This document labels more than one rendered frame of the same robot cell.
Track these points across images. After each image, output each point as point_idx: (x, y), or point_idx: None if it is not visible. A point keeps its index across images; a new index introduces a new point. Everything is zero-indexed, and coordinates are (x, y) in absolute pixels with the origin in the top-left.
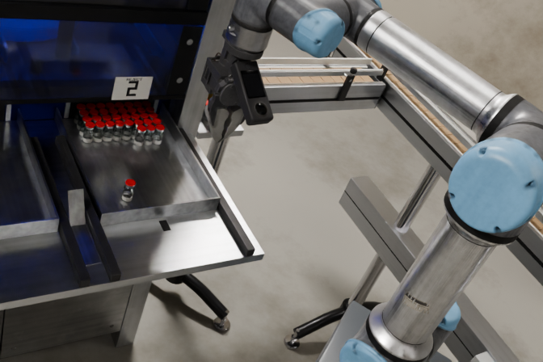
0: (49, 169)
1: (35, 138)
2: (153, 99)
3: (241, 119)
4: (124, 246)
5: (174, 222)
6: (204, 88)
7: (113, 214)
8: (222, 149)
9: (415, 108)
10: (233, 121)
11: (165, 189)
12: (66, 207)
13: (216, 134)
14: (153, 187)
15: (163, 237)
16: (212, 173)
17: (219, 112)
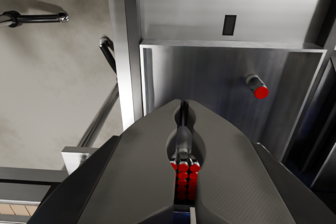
0: (319, 132)
1: (304, 170)
2: (181, 205)
3: (116, 153)
4: None
5: (212, 27)
6: None
7: (306, 47)
8: (82, 141)
9: None
10: (155, 149)
11: (197, 85)
12: (327, 81)
13: (215, 113)
14: (209, 91)
15: (243, 2)
16: (124, 99)
17: (271, 211)
